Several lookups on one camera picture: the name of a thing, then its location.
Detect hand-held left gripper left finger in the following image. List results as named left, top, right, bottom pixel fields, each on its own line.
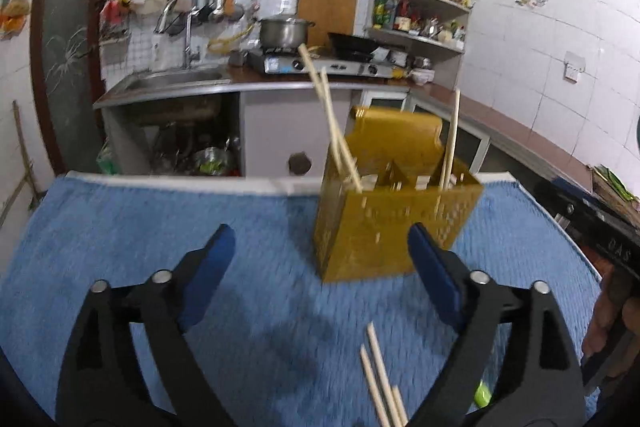
left=55, top=223, right=237, bottom=427

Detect black wok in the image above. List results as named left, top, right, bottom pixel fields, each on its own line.
left=327, top=32, right=383, bottom=60

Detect blue textured blanket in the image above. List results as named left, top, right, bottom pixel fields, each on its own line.
left=0, top=170, right=603, bottom=427

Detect person's right hand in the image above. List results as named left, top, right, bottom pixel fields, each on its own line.
left=581, top=279, right=623, bottom=360

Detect metal pots under sink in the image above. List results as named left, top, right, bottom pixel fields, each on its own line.
left=150, top=122, right=241, bottom=178

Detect row of condiment bottles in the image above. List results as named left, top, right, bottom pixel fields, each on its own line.
left=372, top=0, right=466, bottom=45

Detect white wall switch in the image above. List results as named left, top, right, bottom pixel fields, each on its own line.
left=563, top=52, right=587, bottom=82

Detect wooden cutting board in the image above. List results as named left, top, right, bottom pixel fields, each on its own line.
left=298, top=0, right=361, bottom=50

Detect wooden stick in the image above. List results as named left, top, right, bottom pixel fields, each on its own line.
left=0, top=101, right=47, bottom=228

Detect yellow slotted utensil holder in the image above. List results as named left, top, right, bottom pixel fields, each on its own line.
left=313, top=105, right=485, bottom=284

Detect crate of green vegetables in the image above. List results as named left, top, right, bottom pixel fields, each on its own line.
left=591, top=164, right=640, bottom=208

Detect green plastic bag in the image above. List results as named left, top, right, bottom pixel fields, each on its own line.
left=96, top=142, right=123, bottom=175

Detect white corner shelf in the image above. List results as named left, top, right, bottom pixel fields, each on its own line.
left=364, top=0, right=473, bottom=88

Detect steel gas stove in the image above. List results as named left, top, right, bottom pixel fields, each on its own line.
left=248, top=48, right=408, bottom=78

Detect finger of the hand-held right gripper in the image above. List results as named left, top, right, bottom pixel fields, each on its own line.
left=532, top=177, right=576, bottom=230

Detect orange plastic bag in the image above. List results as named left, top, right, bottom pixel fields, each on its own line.
left=0, top=0, right=31, bottom=40

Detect steel kitchen sink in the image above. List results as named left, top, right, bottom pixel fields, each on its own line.
left=107, top=68, right=231, bottom=95

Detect metal faucet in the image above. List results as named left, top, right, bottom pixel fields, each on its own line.
left=155, top=0, right=201, bottom=68

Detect steel cooking pot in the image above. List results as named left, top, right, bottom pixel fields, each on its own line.
left=257, top=16, right=317, bottom=48

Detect kitchen counter cabinet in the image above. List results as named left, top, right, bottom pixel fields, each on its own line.
left=357, top=82, right=596, bottom=195

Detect wooden chopstick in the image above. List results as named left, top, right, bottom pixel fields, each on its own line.
left=366, top=322, right=407, bottom=427
left=320, top=67, right=353, bottom=182
left=360, top=345, right=391, bottom=427
left=439, top=88, right=462, bottom=192
left=391, top=386, right=410, bottom=427
left=298, top=44, right=364, bottom=194

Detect brown framed glass door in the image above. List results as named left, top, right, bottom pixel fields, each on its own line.
left=29, top=0, right=126, bottom=175

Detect green handled metal fork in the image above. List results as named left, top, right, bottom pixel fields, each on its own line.
left=472, top=379, right=493, bottom=408

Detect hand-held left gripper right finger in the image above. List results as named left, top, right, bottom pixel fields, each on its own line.
left=407, top=223, right=586, bottom=427

